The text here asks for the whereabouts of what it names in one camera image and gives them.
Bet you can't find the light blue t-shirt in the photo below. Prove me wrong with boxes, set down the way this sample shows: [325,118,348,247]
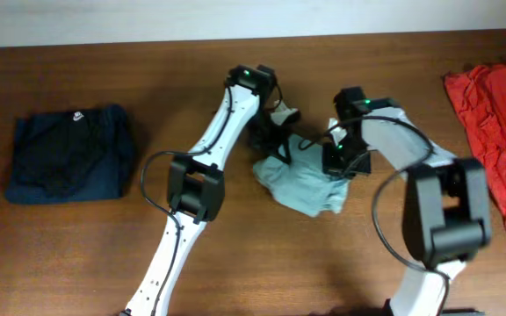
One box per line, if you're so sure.
[253,134,349,218]

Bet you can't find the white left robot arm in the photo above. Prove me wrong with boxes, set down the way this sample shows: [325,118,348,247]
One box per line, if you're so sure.
[120,65,291,316]

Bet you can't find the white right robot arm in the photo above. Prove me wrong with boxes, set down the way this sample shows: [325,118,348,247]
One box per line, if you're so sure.
[326,97,491,316]

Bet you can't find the folded navy garment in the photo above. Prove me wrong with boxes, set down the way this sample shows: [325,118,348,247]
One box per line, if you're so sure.
[4,104,136,205]

